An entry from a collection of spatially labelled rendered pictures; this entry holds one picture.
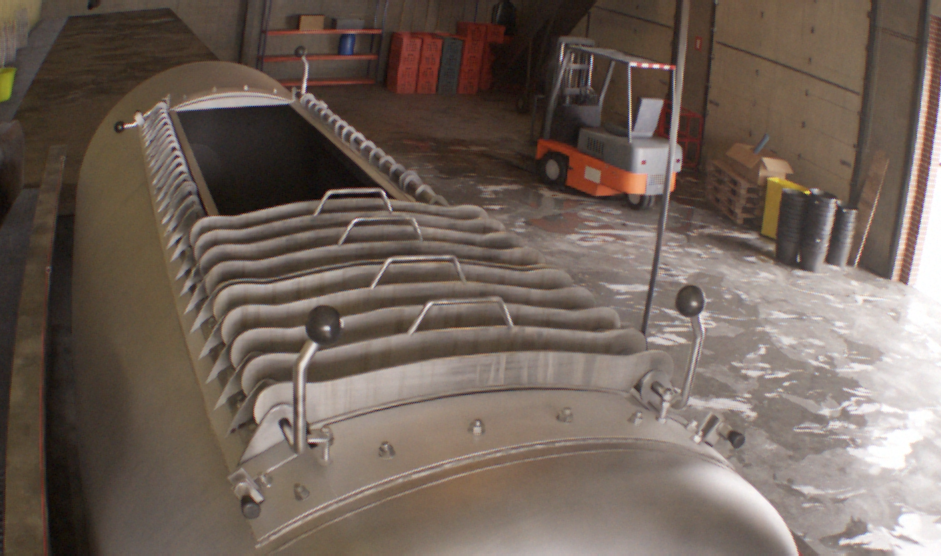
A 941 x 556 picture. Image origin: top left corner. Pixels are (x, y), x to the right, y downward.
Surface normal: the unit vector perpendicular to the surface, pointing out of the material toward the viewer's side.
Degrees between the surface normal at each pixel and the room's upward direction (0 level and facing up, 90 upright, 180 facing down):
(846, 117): 90
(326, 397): 90
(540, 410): 3
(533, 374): 90
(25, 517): 0
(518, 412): 1
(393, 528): 24
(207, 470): 37
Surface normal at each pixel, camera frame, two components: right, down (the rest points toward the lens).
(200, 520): -0.53, -0.66
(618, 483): 0.33, -0.74
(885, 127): -0.91, 0.05
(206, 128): 0.31, 0.55
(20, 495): 0.11, -0.93
